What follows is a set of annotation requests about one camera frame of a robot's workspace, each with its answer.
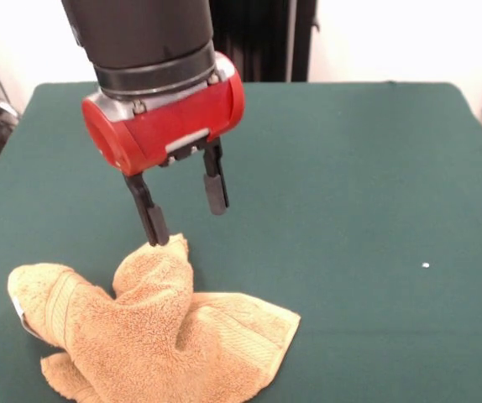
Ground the orange terry towel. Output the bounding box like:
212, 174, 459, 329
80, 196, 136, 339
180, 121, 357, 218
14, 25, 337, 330
7, 233, 301, 403

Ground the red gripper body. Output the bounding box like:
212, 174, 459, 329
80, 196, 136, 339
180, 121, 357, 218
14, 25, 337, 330
81, 52, 246, 176

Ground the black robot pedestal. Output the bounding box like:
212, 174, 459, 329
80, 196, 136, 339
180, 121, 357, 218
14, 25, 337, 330
209, 0, 321, 83

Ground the dark green table cloth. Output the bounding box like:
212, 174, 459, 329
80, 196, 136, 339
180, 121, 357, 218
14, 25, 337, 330
0, 81, 482, 403

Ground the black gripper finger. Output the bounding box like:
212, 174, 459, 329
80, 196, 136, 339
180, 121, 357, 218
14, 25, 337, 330
201, 139, 230, 217
122, 171, 170, 247

